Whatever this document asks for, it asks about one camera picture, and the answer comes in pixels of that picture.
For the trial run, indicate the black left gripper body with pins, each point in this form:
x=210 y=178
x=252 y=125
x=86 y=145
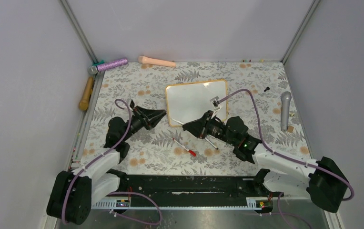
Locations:
x=139 y=120

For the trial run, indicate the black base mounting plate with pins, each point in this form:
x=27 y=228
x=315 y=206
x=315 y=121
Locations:
x=185 y=186

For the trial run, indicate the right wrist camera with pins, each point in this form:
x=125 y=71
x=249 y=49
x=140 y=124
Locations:
x=216 y=103

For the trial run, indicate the blue capped marker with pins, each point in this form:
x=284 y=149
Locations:
x=211 y=143

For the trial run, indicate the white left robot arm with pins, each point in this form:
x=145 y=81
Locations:
x=75 y=192

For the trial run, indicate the yellow framed whiteboard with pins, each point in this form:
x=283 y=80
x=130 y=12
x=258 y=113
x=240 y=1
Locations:
x=189 y=101

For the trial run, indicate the silver toy microphone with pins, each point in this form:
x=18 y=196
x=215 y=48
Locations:
x=285 y=109

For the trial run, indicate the red capped marker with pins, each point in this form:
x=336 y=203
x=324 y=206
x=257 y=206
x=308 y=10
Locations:
x=191 y=152

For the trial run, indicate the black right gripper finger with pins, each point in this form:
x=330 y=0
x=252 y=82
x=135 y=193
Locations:
x=195 y=128
x=200 y=121

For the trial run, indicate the pink toy microphone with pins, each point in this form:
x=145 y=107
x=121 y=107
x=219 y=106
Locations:
x=147 y=60

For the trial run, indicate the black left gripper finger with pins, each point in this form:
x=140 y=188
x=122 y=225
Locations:
x=147 y=113
x=155 y=118

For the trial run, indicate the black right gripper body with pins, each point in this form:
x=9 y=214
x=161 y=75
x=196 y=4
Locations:
x=214 y=128

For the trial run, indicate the purple glitter toy microphone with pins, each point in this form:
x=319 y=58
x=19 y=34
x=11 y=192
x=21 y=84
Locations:
x=103 y=66

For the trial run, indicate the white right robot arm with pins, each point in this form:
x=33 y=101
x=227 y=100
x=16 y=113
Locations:
x=322 y=181

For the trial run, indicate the floral patterned table mat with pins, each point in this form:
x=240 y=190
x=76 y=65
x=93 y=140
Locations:
x=153 y=152

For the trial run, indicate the white slotted cable duct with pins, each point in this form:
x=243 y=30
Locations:
x=233 y=203

